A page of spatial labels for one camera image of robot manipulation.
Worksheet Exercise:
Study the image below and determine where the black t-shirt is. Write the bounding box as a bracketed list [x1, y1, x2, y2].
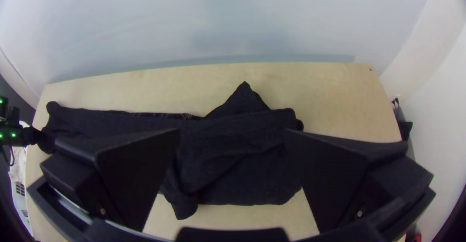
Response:
[22, 81, 305, 221]

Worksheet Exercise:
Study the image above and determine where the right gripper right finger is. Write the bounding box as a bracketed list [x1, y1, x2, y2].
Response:
[283, 128, 434, 234]

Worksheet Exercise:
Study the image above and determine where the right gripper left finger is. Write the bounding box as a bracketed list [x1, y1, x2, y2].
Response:
[40, 127, 180, 232]

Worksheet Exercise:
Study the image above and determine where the white laundry basket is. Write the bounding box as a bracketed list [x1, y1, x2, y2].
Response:
[9, 122, 35, 237]

